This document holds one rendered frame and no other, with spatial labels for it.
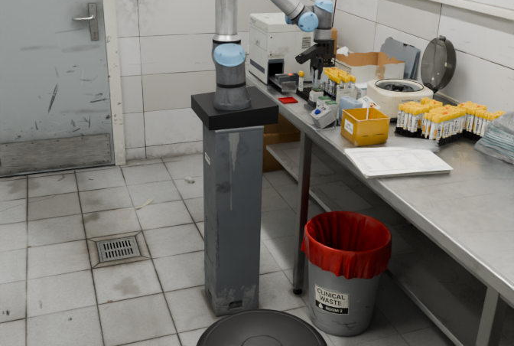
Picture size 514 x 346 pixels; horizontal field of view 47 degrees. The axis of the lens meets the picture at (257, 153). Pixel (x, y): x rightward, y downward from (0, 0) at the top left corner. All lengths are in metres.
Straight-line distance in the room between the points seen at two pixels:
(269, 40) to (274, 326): 1.57
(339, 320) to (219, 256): 0.57
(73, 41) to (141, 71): 0.48
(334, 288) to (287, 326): 0.87
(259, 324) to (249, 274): 1.01
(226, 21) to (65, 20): 1.71
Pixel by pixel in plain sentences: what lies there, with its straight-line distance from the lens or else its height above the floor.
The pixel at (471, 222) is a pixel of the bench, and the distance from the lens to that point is 1.74.
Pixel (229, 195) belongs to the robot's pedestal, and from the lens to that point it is 2.39.
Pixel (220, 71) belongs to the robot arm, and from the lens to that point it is 2.27.
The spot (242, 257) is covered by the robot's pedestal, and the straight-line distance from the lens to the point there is 2.55.
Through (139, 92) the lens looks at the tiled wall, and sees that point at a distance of 4.09.
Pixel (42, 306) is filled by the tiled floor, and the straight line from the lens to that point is 2.88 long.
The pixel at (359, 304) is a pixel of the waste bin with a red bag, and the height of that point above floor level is 0.18.
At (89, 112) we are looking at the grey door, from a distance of 4.03.
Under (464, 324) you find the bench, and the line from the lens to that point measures 2.38.
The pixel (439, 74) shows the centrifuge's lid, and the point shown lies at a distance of 2.65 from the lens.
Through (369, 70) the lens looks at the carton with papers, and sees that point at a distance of 2.74.
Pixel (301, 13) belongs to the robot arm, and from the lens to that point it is 2.28.
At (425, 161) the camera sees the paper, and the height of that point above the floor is 0.89.
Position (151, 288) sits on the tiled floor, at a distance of 2.89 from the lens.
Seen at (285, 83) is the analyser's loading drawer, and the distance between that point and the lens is 2.70.
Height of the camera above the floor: 1.66
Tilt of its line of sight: 23 degrees down
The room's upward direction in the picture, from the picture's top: 1 degrees clockwise
